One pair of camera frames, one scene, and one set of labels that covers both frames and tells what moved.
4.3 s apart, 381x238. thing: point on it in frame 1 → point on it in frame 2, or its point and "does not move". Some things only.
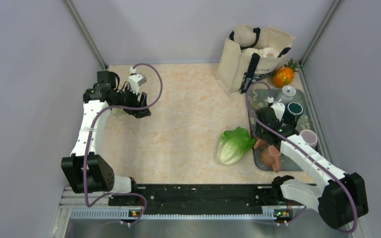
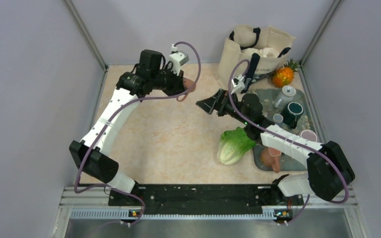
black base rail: (269, 195) does not move
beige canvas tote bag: (251, 52) does not move
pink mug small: (260, 143) → (190, 85)
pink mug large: (270, 156) does not move
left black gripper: (142, 102) → (177, 85)
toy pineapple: (284, 76) does not move
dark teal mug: (292, 110) does not move
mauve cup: (309, 137) does not move
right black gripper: (258, 131) → (218, 102)
